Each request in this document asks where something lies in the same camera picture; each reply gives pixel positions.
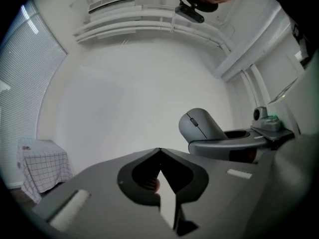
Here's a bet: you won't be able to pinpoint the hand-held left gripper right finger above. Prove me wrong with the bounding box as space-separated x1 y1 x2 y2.
159 147 275 239

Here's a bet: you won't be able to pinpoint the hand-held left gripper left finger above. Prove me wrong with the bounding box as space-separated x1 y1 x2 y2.
31 147 179 239

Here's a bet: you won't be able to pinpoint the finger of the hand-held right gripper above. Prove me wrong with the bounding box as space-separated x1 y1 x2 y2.
188 129 268 161

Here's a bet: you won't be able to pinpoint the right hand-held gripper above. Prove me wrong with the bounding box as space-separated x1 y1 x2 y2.
250 56 319 149

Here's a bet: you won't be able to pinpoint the grey computer mouse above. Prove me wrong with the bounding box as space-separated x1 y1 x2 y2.
178 108 229 146

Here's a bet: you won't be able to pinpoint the checkered cloth covered table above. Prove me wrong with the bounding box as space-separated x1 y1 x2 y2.
16 138 73 204

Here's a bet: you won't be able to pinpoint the person's black clothes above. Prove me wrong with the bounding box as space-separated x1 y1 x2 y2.
261 0 319 67

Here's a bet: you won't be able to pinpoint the white pipe bundle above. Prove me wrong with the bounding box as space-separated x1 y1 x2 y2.
73 5 235 52

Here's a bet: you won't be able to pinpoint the white air vent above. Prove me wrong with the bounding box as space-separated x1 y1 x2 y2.
88 0 136 14

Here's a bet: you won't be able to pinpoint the grey gripper fisheye camera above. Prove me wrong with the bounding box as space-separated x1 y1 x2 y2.
253 106 269 121

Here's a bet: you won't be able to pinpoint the white vertical wall pipes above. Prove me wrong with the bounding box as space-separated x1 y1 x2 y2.
240 63 272 109

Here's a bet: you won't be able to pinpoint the black head-mounted camera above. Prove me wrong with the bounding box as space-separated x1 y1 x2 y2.
174 4 205 24

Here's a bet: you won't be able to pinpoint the glass wall with blinds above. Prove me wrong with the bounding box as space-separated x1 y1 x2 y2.
0 0 68 191

